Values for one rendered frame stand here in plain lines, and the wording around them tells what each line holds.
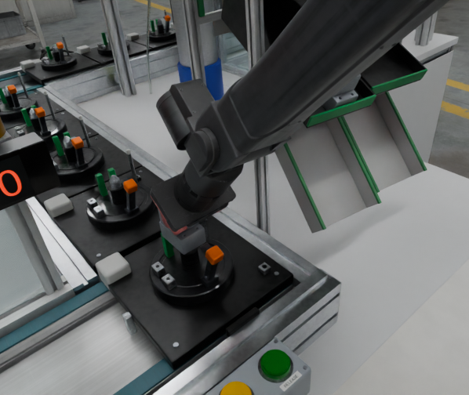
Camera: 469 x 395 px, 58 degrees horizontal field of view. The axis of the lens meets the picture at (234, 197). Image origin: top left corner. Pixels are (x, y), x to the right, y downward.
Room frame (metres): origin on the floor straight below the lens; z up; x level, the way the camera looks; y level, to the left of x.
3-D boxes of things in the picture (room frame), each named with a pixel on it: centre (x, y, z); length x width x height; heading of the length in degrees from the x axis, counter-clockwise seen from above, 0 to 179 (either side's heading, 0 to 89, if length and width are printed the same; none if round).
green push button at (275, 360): (0.33, -0.04, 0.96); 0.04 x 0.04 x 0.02
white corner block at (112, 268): (0.53, 0.22, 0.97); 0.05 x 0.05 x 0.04; 37
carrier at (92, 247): (0.71, 0.24, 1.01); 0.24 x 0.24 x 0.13; 37
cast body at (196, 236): (0.52, 0.09, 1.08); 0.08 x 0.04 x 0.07; 37
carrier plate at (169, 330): (0.51, 0.08, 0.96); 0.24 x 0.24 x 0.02; 37
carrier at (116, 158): (0.91, 0.38, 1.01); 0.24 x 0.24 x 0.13; 37
